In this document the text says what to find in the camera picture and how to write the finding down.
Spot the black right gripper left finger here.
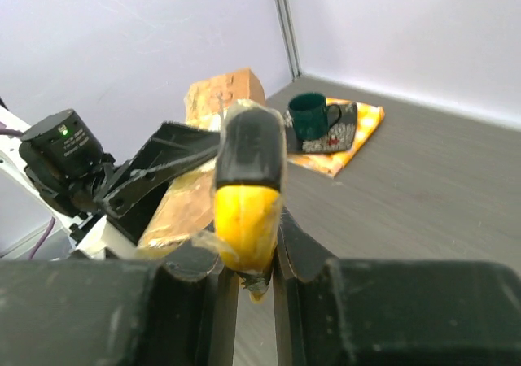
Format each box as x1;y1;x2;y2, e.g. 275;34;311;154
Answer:
1;243;238;366

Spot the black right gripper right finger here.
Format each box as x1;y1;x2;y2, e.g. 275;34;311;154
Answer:
273;211;520;365

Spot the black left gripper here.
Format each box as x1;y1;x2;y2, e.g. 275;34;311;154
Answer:
68;122;220;244

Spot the brown cardboard express box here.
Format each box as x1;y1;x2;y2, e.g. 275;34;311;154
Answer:
136;68;268;261

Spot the yellow utility knife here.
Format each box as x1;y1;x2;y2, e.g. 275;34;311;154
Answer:
213;99;287;302

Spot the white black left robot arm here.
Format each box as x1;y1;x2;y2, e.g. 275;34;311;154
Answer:
1;109;219;259

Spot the orange checkered cloth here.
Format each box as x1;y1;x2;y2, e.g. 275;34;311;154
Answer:
284;98;385;178

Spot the black patterned tray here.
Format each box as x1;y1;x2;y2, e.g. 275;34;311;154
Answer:
282;102;357;155

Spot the dark green round bowl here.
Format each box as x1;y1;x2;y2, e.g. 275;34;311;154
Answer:
288;93;343;141

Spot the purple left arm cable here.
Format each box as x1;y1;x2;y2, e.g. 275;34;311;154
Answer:
0;124;58;261

